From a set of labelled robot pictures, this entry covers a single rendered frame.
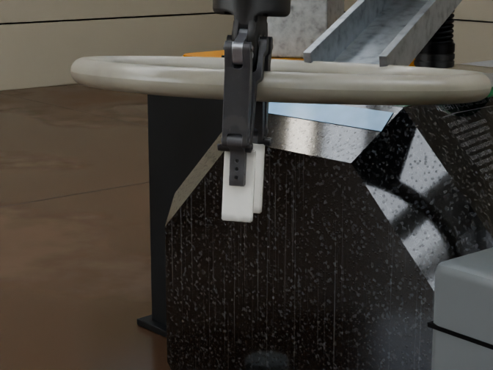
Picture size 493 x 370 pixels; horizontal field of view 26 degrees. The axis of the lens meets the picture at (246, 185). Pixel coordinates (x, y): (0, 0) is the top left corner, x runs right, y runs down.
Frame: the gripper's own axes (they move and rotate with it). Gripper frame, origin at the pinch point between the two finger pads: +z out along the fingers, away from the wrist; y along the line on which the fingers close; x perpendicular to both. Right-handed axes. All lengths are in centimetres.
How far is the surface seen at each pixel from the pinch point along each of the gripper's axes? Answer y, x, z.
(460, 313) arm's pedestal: -10.9, -21.5, 8.3
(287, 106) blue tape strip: 78, 7, -2
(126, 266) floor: 240, 82, 68
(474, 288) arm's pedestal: -12.0, -22.5, 5.7
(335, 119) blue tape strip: 71, -2, -1
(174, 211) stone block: 92, 30, 20
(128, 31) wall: 737, 232, -4
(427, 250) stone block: 56, -18, 17
